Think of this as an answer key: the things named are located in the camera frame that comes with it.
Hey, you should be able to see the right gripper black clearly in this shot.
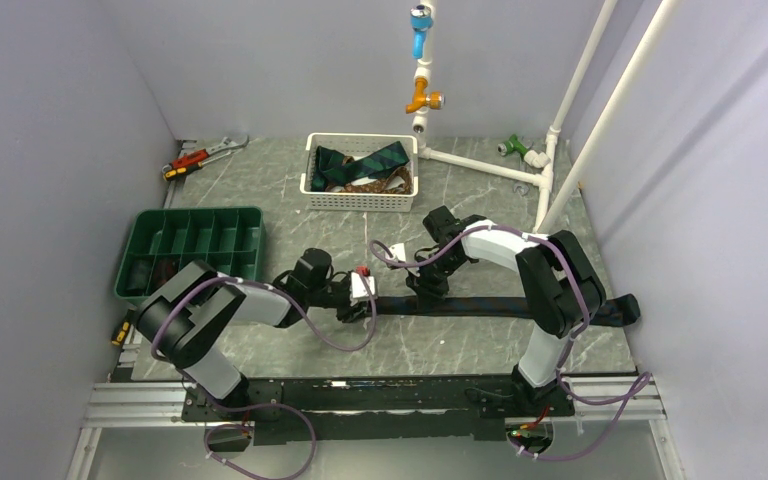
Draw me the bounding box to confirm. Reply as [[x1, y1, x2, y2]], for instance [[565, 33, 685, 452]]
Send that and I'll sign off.
[[405, 249, 466, 310]]

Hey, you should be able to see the navy brown striped tie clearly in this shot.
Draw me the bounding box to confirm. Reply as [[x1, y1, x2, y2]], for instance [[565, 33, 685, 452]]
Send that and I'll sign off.
[[376, 294, 641, 328]]

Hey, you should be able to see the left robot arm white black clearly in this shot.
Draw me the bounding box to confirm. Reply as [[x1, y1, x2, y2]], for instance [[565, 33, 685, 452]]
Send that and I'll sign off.
[[133, 248, 377, 420]]

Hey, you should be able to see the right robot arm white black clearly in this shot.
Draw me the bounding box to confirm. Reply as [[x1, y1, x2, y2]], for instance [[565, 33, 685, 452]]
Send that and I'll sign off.
[[406, 206, 607, 415]]

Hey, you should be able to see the brown patterned tie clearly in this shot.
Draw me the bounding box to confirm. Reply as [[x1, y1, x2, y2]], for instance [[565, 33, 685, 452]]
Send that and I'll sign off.
[[327, 166, 413, 195]]

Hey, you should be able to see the white plastic basket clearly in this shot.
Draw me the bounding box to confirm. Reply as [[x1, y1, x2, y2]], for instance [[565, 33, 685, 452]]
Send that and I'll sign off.
[[300, 133, 419, 213]]

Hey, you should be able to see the green striped tie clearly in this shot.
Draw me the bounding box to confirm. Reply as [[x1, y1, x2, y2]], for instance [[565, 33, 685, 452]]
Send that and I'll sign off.
[[310, 142, 410, 192]]

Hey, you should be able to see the green compartment tray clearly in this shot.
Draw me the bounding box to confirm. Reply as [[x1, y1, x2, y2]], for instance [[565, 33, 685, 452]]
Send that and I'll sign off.
[[114, 206, 266, 305]]

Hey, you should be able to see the green valve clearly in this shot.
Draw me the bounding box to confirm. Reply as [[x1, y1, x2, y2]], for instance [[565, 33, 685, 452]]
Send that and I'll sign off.
[[497, 134, 530, 157]]

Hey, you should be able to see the orange valve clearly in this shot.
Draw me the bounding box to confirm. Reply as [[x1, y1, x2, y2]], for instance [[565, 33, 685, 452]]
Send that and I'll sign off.
[[405, 76, 445, 114]]

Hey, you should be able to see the maroon rolled tie in tray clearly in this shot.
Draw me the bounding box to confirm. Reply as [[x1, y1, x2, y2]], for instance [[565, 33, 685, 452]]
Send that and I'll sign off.
[[148, 257, 180, 293]]

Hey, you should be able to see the dark rolled tie in tray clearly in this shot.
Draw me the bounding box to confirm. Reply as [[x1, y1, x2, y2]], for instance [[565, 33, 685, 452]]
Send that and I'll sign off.
[[124, 259, 152, 296]]

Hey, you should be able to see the yellow black screwdriver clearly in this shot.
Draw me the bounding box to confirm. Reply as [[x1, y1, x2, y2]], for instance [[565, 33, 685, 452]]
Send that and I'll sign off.
[[110, 308, 136, 347]]

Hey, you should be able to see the blue valve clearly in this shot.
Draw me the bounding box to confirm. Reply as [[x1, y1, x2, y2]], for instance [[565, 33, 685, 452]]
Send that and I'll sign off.
[[410, 4, 433, 60]]

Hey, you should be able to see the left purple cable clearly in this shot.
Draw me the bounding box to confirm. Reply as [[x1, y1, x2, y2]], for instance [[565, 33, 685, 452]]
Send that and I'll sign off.
[[150, 274, 380, 480]]

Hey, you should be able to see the purple cable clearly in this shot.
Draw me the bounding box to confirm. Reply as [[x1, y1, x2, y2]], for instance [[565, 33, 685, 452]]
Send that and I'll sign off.
[[150, 274, 380, 480], [369, 225, 654, 463]]

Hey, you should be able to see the white pvc pipe frame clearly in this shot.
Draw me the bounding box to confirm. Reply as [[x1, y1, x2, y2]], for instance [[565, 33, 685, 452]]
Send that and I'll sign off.
[[411, 0, 680, 233]]

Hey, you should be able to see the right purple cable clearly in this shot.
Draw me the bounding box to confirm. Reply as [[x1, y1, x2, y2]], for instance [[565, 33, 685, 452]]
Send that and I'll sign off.
[[369, 225, 654, 463]]

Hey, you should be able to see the red handled adjustable wrench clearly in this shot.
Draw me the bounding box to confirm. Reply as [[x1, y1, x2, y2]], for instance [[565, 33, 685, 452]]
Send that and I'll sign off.
[[162, 136, 249, 182]]

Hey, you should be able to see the aluminium rail frame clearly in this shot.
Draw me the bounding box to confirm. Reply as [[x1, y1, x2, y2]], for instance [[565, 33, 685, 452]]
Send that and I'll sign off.
[[68, 138, 682, 479]]

